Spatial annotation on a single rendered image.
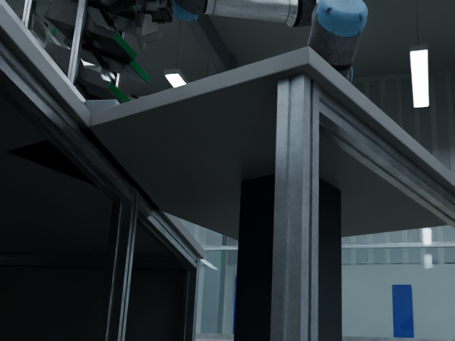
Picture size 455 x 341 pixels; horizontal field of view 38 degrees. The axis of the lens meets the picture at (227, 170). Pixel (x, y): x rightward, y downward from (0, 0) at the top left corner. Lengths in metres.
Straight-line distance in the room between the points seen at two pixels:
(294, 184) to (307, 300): 0.16
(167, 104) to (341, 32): 0.58
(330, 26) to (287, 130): 0.63
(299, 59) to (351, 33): 0.60
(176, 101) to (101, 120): 0.17
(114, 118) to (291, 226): 0.43
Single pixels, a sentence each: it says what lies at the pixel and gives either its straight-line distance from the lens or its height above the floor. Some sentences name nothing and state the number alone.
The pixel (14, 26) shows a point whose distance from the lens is 1.00.
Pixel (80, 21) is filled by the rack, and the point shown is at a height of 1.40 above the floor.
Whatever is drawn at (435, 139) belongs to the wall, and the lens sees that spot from 10.66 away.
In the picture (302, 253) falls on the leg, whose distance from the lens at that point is 0.89.
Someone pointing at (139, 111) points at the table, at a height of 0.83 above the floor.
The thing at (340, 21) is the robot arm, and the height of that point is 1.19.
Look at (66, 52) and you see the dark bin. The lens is 2.04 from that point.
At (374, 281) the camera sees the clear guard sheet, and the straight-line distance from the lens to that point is 5.41.
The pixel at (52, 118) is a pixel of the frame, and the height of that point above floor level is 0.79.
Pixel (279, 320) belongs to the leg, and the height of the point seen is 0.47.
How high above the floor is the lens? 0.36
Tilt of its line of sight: 20 degrees up
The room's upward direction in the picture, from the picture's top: 3 degrees clockwise
